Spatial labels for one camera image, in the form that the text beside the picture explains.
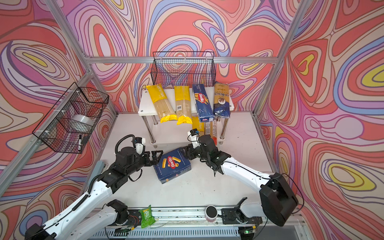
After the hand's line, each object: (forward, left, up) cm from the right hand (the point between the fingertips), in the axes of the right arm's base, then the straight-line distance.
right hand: (185, 150), depth 81 cm
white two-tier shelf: (+21, +14, -10) cm, 27 cm away
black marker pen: (0, +51, +11) cm, 52 cm away
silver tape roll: (+6, +48, +19) cm, 52 cm away
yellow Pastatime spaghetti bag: (+26, -7, -9) cm, 29 cm away
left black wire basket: (+6, +56, +17) cm, 59 cm away
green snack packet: (-30, +19, -14) cm, 38 cm away
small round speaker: (-29, -12, -11) cm, 33 cm away
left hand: (-2, +14, +3) cm, 15 cm away
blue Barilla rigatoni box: (-4, +8, -8) cm, 12 cm away
